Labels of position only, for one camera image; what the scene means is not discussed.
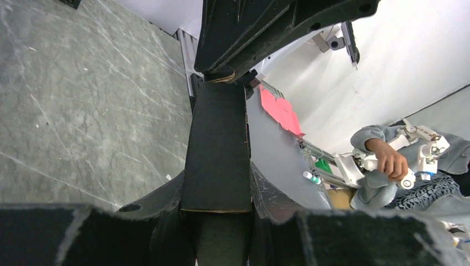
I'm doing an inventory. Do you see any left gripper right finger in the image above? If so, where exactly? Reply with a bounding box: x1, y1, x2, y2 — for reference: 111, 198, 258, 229
249, 166, 456, 265

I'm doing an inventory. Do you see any black switch box right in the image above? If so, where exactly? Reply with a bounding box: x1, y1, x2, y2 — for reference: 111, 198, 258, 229
58, 0, 81, 9

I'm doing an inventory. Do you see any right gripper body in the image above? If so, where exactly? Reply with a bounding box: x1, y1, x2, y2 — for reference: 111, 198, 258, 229
312, 21, 360, 69

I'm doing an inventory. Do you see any operator grey sleeve forearm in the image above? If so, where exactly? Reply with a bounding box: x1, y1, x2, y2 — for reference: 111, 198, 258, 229
350, 125, 401, 152

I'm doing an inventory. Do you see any operator hand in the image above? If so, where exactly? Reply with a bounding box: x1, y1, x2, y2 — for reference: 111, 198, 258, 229
366, 139, 408, 182

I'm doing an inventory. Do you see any red paper tag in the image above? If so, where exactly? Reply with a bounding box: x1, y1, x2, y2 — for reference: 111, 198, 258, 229
259, 85, 305, 139

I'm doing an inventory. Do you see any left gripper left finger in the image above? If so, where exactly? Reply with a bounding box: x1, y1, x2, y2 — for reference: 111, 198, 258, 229
1, 173, 196, 265

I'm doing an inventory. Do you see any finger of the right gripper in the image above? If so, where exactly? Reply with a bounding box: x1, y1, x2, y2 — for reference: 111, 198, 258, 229
194, 0, 379, 83

